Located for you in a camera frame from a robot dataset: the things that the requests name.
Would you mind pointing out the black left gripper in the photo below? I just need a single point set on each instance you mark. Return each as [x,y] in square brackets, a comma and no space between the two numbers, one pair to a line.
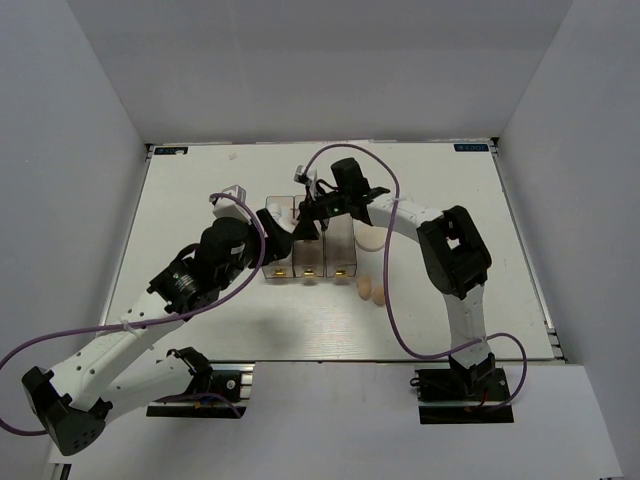
[275,246]

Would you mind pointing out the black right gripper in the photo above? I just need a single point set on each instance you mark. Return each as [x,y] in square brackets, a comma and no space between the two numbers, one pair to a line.
[310,209]

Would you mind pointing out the beige gourd makeup sponge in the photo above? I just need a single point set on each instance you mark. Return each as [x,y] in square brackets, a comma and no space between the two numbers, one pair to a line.
[364,287]

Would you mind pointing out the beige egg makeup sponge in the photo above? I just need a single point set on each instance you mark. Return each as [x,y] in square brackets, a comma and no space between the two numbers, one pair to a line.
[379,296]

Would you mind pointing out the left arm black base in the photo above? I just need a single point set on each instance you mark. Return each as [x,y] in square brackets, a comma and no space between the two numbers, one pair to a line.
[218,390]

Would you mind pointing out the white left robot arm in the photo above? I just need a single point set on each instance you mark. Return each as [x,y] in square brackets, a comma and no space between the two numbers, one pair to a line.
[76,399]

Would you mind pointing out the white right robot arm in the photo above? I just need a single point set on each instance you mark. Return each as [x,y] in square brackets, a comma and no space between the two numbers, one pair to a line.
[455,256]

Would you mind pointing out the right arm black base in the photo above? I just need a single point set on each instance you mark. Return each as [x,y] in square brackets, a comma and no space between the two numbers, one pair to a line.
[443,398]

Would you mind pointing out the round beige makeup sponge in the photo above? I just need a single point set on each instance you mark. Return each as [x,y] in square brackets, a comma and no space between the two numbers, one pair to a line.
[370,238]

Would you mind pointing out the middle clear acrylic bin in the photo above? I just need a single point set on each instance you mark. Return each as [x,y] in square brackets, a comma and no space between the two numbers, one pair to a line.
[309,256]

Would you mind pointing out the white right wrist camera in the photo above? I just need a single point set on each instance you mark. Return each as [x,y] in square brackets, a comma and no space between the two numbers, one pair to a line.
[308,178]

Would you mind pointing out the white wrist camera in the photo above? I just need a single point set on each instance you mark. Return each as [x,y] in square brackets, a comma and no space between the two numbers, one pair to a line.
[228,203]
[308,178]

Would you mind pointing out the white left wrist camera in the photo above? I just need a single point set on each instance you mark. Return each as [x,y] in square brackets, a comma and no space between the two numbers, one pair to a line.
[228,203]

